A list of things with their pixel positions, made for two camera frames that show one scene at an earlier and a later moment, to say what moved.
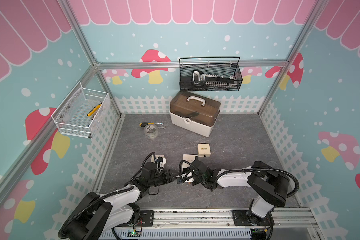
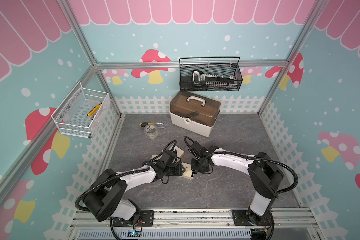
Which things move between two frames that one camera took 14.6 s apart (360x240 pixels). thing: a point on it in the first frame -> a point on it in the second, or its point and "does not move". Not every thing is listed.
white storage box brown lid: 197,113 does not move
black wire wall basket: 210,74 does not move
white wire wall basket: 79,114 does not move
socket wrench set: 200,78 does not move
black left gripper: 165,174 -> 178,172
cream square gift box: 189,158 -> 180,152
